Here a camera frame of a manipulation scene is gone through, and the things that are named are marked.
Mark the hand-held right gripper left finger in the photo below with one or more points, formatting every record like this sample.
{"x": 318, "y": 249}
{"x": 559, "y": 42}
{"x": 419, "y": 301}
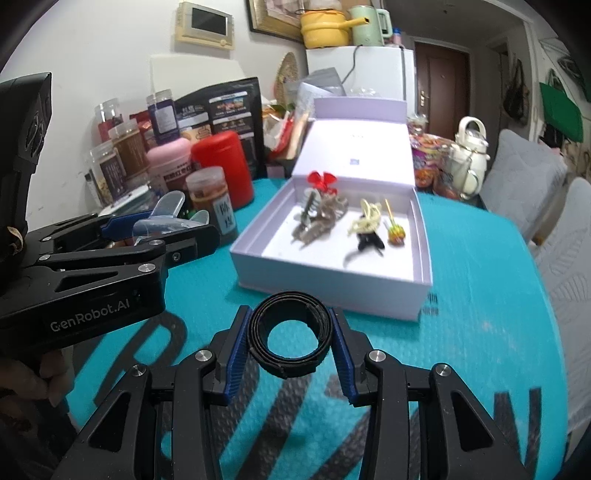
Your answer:
{"x": 235, "y": 364}

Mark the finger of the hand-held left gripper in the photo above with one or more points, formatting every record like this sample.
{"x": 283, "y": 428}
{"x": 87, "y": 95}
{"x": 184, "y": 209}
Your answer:
{"x": 117, "y": 225}
{"x": 194, "y": 242}

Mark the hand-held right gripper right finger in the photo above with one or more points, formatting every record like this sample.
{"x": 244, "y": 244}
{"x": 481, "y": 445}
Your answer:
{"x": 344, "y": 364}

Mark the clear plastic hair clip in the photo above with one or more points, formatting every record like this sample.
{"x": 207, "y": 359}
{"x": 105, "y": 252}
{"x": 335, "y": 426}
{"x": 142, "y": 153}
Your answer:
{"x": 166, "y": 207}

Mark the black hair clip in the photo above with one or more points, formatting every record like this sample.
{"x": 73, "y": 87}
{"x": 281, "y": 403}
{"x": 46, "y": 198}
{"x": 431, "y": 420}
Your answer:
{"x": 367, "y": 244}

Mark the yellow lollipop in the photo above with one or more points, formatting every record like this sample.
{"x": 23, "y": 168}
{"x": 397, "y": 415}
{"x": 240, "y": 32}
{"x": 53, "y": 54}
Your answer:
{"x": 396, "y": 234}

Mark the cream hair claw clip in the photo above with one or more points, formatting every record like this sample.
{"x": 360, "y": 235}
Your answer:
{"x": 367, "y": 221}

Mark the white gift box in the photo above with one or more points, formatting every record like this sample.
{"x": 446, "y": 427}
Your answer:
{"x": 360, "y": 143}

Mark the person's left hand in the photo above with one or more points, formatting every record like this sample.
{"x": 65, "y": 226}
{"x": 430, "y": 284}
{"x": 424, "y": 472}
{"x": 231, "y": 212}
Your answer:
{"x": 32, "y": 376}

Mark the small green jar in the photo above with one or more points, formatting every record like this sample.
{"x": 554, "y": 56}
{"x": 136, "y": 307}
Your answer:
{"x": 188, "y": 212}

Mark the dark label jar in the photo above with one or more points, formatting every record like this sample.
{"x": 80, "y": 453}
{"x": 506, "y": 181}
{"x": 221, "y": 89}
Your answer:
{"x": 106, "y": 173}

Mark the brown spice jar white label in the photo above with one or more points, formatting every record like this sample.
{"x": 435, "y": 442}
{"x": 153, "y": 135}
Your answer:
{"x": 210, "y": 189}

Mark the brown powder jar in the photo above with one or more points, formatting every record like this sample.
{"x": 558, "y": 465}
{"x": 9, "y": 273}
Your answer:
{"x": 129, "y": 152}

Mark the pink bottle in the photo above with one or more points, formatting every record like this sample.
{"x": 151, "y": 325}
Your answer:
{"x": 168, "y": 166}

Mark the red canister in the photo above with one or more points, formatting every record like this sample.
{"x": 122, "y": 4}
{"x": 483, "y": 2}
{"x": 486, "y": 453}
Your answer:
{"x": 221, "y": 161}

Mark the clear jar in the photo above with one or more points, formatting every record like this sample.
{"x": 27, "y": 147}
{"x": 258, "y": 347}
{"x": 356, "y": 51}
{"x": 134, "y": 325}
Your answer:
{"x": 108, "y": 115}

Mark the purple label jar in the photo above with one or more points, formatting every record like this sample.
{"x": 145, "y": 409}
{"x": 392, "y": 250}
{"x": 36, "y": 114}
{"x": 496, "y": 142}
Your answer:
{"x": 164, "y": 120}

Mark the red white snack packet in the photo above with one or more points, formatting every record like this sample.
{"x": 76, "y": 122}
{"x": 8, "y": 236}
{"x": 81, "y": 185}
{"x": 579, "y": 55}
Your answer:
{"x": 281, "y": 134}

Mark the black snack bag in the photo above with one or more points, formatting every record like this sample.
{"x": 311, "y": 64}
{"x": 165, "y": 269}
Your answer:
{"x": 231, "y": 106}

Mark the teal bubble mat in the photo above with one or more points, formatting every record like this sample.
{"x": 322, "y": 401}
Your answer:
{"x": 485, "y": 300}

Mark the woven fan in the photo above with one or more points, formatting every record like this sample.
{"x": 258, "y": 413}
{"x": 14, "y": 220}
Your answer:
{"x": 286, "y": 76}

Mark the glass mug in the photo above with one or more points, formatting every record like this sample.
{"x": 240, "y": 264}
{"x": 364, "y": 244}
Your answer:
{"x": 448, "y": 187}

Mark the grey pouch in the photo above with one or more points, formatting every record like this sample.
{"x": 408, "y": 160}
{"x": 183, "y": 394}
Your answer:
{"x": 325, "y": 81}

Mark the cup noodle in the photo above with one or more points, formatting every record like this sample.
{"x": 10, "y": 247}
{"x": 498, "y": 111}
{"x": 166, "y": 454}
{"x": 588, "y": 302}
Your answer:
{"x": 429, "y": 161}

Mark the grey leaf chair cover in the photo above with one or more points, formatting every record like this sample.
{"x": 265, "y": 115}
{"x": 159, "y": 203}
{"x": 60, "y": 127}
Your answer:
{"x": 521, "y": 184}
{"x": 568, "y": 300}

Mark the white thermos bottle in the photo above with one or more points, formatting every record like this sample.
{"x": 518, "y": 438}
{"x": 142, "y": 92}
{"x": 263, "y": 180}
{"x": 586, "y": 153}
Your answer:
{"x": 468, "y": 161}

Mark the framed picture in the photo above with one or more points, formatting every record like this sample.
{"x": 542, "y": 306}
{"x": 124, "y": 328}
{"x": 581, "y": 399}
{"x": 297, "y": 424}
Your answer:
{"x": 277, "y": 18}

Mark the white fridge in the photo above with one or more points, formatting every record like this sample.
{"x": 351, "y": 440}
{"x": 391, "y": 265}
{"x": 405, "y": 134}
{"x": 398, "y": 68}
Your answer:
{"x": 369, "y": 74}

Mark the yellow pot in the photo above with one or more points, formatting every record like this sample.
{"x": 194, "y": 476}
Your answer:
{"x": 323, "y": 30}

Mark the green kettle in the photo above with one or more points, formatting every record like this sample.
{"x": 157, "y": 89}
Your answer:
{"x": 367, "y": 25}

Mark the small blue-capped bottle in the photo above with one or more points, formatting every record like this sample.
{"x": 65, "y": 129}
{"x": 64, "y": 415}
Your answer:
{"x": 396, "y": 38}

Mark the brown door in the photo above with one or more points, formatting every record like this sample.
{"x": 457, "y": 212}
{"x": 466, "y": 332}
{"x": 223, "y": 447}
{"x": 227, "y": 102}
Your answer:
{"x": 443, "y": 87}

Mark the black hanging bag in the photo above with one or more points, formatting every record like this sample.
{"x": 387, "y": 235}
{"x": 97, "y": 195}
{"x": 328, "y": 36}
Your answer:
{"x": 515, "y": 97}

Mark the green tote bag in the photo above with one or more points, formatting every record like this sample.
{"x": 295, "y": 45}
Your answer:
{"x": 561, "y": 113}

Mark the wall intercom panel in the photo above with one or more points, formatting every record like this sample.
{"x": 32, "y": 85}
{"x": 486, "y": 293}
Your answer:
{"x": 205, "y": 25}

